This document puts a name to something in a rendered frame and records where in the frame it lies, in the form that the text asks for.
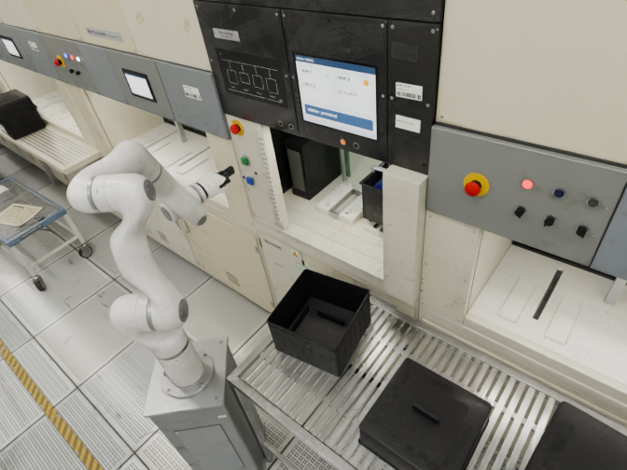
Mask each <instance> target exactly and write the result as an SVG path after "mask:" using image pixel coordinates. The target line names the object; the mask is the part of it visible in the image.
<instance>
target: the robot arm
mask: <svg viewBox="0 0 627 470"><path fill-rule="evenodd" d="M233 174H235V171H234V168H233V167H231V166H229V167H228V168H227V169H225V170H224V171H220V172H218V173H214V172H209V173H207V174H205V175H204V176H203V177H201V178H200V179H199V180H198V181H196V182H195V183H192V184H190V185H189V186H187V187H182V186H181V185H180V184H179V183H178V182H177V181H176V180H175V179H174V178H173V177H172V176H171V175H170V174H169V173H168V172H167V171H166V170H165V168H164V167H163V166H162V165H161V164H160V163H159V162H158V161H157V160H156V159H155V158H154V157H153V156H152V155H151V154H150V153H149V151H148V150H147V149H146V148H145V147H143V146H142V145H141V144H139V143H137V142H135V141H132V140H126V141H122V142H120V143H119V144H118V145H116V146H115V148H114V149H113V150H112V151H111V152H110V153H109V154H108V155H107V156H106V157H104V158H103V159H100V160H99V161H97V162H95V163H93V164H92V165H90V166H88V167H87V168H85V169H83V170H82V171H81V172H79V173H78V174H77V175H76V176H75V177H74V178H73V179H72V181H71V182H70V184H69V186H68V188H67V191H66V196H67V199H68V201H69V203H70V205H71V206H72V207H73V208H75V209H76V210H78V211H80V212H82V213H88V214H95V213H108V212H119V213H121V215H122V222H121V223H120V225H119V226H118V227H117V228H116V229H115V231H114V232H113V234H112V236H111V238H110V249H111V252H112V255H113V257H114V259H115V262H116V264H117V266H118V270H119V271H120V273H121V274H122V276H123V277H124V278H125V279H126V280H127V281H128V282H129V283H131V284H132V285H134V286H135V287H137V288H139V289H140V290H141V291H143V292H144V293H132V294H127V295H123V296H121V297H118V298H117V299H116V300H115V301H114V302H113V304H112V305H111V308H110V312H109V317H110V321H111V324H112V326H114V328H115V329H116V330H117V331H118V332H119V333H120V334H121V335H122V336H123V337H125V338H127V339H129V340H131V341H133V342H136V343H138V344H140V345H143V346H145V347H148V348H149V349H150V350H151V351H152V352H153V354H154V355H155V357H156V358H157V360H158V361H159V363H160V365H161V366H162V368H163V372H162V375H161V385H162V388H163V389H164V391H165V392H166V393H167V394H168V395H170V396H172V397H175V398H187V397H191V396H193V395H195V394H197V393H199V392H200V391H201V390H202V389H203V388H204V387H205V386H206V385H207V384H208V383H209V381H210V380H211V378H212V376H213V373H214V363H213V361H212V359H211V357H210V356H209V354H207V353H206V352H203V351H200V350H195V349H194V347H193V345H192V343H191V341H190V339H189V337H188V335H187V333H186V331H185V329H184V328H183V327H182V325H183V324H184V323H185V322H186V320H187V319H188V302H187V300H186V298H185V296H184V295H183V294H182V292H181V291H180V290H179V289H178V288H177V287H176V286H175V285H174V284H173V283H172V282H171V281H170V280H169V279H168V278H167V277H166V276H165V275H164V274H163V272H162V271H161V270H160V268H159V267H158V265H157V263H156V262H155V260H154V257H153V255H152V253H151V250H150V246H149V243H148V240H147V236H146V223H147V220H148V218H149V217H150V215H151V213H152V211H153V209H154V207H155V205H156V201H157V198H158V199H159V200H161V201H162V204H161V205H160V210H161V212H162V213H163V215H164V216H165V217H166V218H167V219H168V220H169V221H170V222H172V223H175V222H176V221H178V220H179V219H182V218H183V219H185V220H186V221H187V222H189V223H190V224H191V225H192V226H195V227H198V226H201V225H203V224H204V223H205V222H206V220H207V212H206V210H205V209H204V207H203V206H202V203H204V202H205V201H206V199H207V198H208V199H210V198H212V197H214V196H215V195H217V194H219V193H220V192H222V191H224V190H225V189H227V188H228V187H229V186H228V185H227V184H228V183H230V179H229V177H230V176H232V175H233Z"/></svg>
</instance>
